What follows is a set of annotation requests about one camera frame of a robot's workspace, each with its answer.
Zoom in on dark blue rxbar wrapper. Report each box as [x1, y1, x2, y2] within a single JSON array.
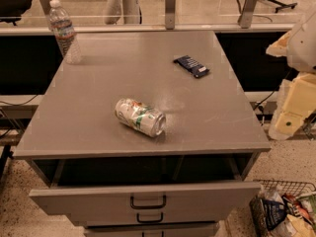
[[174, 55, 209, 79]]

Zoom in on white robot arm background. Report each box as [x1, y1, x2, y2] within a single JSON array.
[[105, 0, 142, 25]]

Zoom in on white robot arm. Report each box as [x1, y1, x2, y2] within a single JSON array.
[[266, 6, 316, 140]]

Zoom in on clear plastic water bottle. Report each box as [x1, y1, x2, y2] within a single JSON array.
[[49, 0, 82, 64]]

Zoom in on red snack bag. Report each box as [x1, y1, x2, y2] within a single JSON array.
[[282, 194, 311, 221]]

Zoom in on dark blue snack bag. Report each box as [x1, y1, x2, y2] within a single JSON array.
[[262, 199, 286, 230]]

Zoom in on yellow snack bag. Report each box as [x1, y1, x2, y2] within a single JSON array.
[[272, 215, 316, 237]]

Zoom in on grey cabinet top drawer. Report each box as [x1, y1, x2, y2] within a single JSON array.
[[30, 182, 260, 227]]

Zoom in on white green soda can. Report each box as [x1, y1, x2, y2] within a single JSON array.
[[115, 98, 166, 137]]

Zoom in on black office chair left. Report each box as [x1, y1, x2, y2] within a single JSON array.
[[0, 0, 33, 26]]

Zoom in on grey metal bracket right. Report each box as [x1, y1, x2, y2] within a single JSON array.
[[238, 0, 258, 29]]

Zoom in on grey metal bracket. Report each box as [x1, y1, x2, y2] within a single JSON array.
[[165, 0, 176, 30], [39, 0, 51, 29], [238, 0, 258, 29]]

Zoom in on wire basket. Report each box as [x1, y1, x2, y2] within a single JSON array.
[[250, 180, 316, 237]]

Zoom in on grey metal bracket middle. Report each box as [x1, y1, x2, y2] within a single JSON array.
[[165, 0, 176, 30]]

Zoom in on black top drawer handle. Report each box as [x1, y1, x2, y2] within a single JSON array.
[[129, 196, 167, 210]]

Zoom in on black drawer handle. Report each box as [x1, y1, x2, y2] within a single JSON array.
[[136, 212, 164, 224], [129, 196, 167, 210]]

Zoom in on grey metal bracket left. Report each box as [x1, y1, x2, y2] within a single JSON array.
[[39, 0, 51, 29]]

